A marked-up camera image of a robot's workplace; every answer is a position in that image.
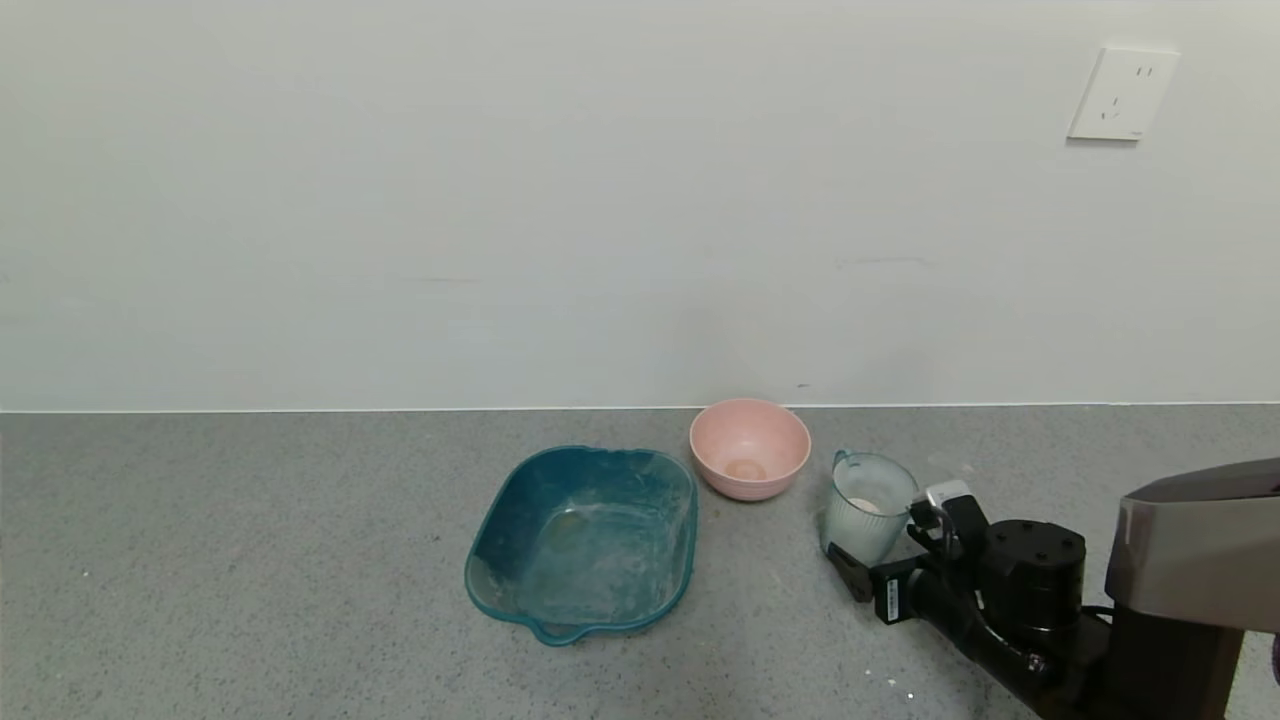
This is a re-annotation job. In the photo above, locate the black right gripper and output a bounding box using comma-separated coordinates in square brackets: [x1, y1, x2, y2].
[826, 540, 977, 643]

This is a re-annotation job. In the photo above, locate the clear ribbed plastic cup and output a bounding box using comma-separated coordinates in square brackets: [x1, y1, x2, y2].
[820, 450, 919, 567]

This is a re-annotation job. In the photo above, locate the pink round bowl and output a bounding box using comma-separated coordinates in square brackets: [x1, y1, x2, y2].
[689, 399, 812, 503]

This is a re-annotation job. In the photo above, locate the teal plastic square tray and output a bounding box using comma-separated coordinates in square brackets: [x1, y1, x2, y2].
[465, 445, 699, 647]

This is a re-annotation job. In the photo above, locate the white wall power socket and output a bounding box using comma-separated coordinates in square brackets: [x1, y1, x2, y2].
[1067, 47, 1180, 142]

